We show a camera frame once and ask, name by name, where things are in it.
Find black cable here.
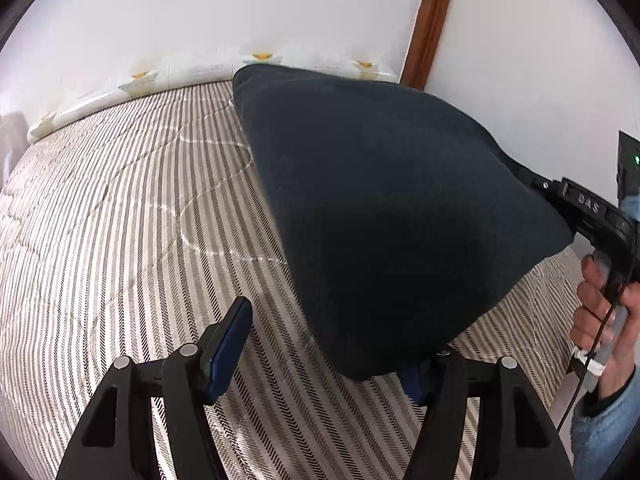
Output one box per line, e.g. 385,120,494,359
555,280,628,433

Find brown wooden wall trim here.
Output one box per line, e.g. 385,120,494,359
400,0,460,88

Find black sweatshirt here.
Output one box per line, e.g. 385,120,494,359
232,62,573,383

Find person's right forearm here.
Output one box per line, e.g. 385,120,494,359
570,367,640,480

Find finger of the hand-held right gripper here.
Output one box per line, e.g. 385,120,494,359
516,167,565,207

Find white floral bedding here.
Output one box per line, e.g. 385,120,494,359
27,47,401,143

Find striped mattress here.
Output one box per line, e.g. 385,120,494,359
0,77,586,480

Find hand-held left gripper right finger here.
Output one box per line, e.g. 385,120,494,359
400,347,573,480

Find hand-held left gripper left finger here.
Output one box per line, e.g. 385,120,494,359
56,296,253,480

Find person's right hand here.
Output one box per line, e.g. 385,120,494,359
570,254,640,403

